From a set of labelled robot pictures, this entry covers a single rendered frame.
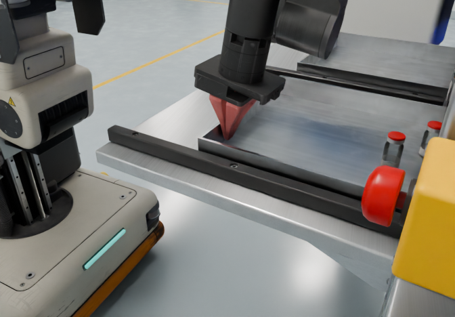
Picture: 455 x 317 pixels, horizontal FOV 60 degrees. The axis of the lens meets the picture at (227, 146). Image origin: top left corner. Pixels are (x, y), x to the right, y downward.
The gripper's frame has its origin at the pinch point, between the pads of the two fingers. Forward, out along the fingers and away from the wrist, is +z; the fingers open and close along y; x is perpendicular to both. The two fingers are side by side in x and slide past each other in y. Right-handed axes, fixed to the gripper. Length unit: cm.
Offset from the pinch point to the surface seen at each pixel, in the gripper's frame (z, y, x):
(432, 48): -5, 20, 53
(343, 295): 86, 28, 60
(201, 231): 96, -32, 62
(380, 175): -15.3, 19.6, -18.9
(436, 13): -6, 17, 86
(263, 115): 1.3, 0.8, 10.1
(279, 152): 0.2, 7.4, 1.1
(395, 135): -6.7, 19.7, 4.6
